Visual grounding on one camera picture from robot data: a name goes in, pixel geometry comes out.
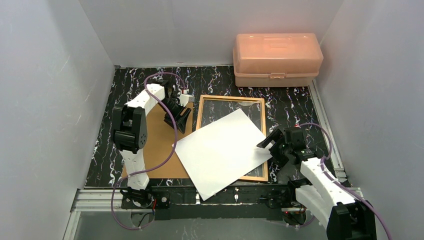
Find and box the clear acrylic sheet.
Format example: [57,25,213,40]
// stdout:
[200,99,265,178]

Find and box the wooden picture frame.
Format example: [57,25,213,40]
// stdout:
[195,94,269,183]

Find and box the brown backing board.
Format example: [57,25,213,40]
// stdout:
[143,104,189,180]

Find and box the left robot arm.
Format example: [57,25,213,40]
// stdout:
[111,79,191,208]

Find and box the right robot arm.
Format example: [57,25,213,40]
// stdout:
[257,127,377,240]

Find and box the pink plastic storage box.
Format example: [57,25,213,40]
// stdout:
[233,33,324,88]

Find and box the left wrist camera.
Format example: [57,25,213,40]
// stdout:
[178,94,195,107]

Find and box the aluminium rail base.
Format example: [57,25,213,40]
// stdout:
[71,184,295,211]

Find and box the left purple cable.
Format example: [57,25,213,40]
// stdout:
[110,72,190,231]

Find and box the purple cable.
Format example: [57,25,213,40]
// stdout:
[284,123,394,240]
[110,72,190,231]

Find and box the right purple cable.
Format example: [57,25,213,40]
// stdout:
[284,123,394,240]

